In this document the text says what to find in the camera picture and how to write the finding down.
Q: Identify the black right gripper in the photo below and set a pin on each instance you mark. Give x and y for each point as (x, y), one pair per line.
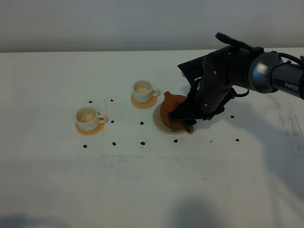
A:
(204, 103)

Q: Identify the brown clay teapot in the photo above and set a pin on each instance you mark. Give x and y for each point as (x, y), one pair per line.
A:
(169, 104)

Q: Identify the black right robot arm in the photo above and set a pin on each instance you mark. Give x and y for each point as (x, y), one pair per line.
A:
(232, 72)

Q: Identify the beige round teapot coaster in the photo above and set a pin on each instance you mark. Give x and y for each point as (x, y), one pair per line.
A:
(161, 126)

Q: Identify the orange coaster far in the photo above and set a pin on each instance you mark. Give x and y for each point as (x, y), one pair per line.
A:
(146, 105)

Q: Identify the orange coaster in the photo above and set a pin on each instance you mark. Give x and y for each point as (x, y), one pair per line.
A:
(92, 132)
(146, 105)

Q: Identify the white teacup far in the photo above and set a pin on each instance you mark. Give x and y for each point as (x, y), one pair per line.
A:
(143, 91)

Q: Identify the white teacup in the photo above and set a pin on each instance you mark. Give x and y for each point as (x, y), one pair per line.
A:
(88, 119)
(143, 91)

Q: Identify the white teacup near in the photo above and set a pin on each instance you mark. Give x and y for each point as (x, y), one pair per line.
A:
(88, 119)

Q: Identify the orange coaster near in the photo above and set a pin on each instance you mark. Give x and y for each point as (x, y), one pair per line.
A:
(92, 132)

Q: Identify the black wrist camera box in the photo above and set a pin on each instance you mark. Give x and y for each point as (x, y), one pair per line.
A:
(192, 70)

